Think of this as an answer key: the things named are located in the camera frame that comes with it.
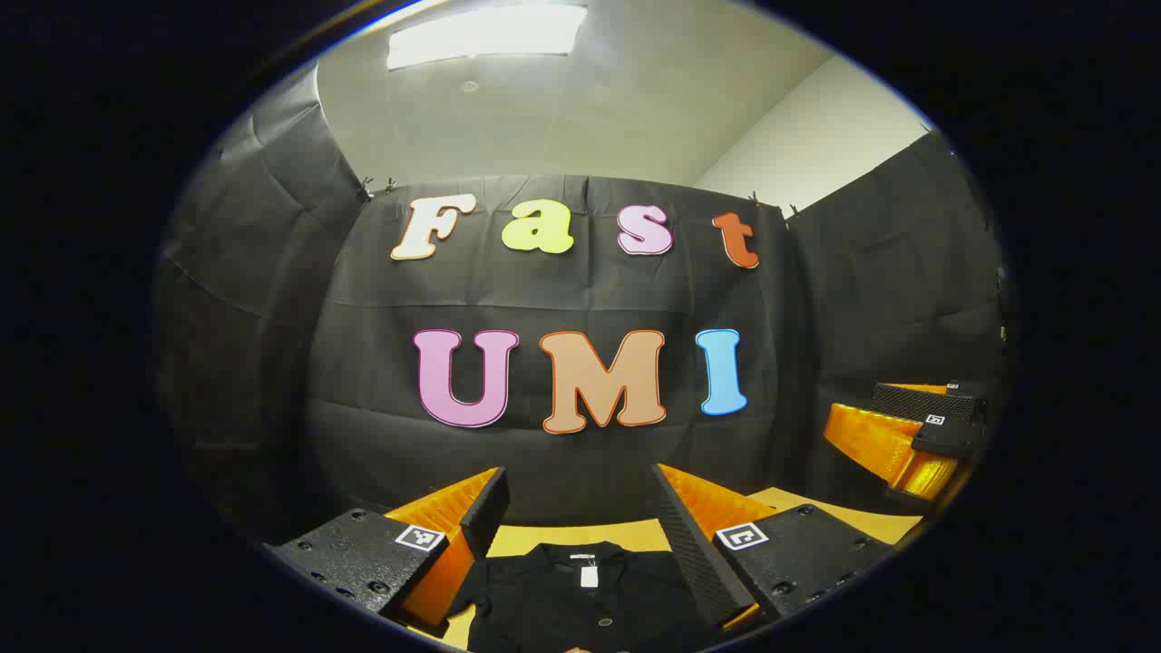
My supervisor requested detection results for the black buttoned cardigan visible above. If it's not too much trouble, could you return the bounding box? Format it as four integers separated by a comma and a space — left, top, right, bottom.
447, 541, 731, 653

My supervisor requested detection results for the ceiling light panel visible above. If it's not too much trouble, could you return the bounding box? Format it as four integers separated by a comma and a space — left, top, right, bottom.
387, 3, 589, 72

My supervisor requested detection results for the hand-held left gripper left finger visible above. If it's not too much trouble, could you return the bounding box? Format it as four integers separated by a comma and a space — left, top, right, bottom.
263, 467, 510, 636

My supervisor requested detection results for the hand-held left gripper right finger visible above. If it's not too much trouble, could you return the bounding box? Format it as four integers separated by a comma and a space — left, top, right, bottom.
649, 463, 896, 633

